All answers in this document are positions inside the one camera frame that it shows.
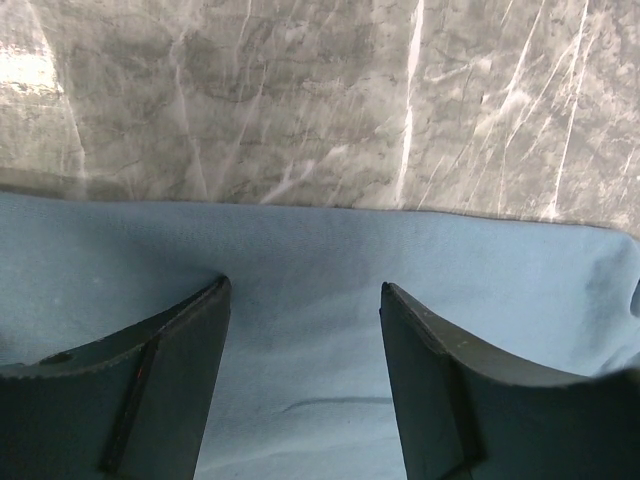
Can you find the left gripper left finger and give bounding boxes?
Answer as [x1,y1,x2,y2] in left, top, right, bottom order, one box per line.
[1,277,231,479]

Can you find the slate blue polo shirt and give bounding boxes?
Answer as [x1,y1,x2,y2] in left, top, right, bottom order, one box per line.
[1,194,639,479]

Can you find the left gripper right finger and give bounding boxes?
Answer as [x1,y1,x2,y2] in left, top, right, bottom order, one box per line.
[379,283,639,479]

